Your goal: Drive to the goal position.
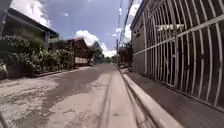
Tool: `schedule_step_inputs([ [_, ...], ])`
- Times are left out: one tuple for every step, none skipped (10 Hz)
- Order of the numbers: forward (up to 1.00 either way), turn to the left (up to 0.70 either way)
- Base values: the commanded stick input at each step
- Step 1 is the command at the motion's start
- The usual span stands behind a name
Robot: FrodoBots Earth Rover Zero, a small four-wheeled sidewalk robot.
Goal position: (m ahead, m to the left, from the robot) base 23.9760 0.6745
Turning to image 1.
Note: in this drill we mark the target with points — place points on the pole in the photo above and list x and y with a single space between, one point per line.
117 53

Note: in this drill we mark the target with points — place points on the group of trees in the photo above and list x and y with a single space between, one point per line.
96 51

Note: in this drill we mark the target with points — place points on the grey building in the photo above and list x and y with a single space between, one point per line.
137 50

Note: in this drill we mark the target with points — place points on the brown house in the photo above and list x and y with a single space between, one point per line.
78 46

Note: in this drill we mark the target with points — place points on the grey concrete road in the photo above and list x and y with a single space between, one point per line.
76 100

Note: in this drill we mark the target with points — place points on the pale concrete kerb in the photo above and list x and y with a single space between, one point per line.
150 105

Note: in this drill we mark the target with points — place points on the white metal bar gate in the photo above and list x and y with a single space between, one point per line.
176 60

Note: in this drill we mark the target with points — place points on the green hedge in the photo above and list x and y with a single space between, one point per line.
30 56

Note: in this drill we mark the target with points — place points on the grey concrete pavement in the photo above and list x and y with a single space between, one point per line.
186 110

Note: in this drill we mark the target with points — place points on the house with dark roof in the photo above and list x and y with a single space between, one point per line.
23 21

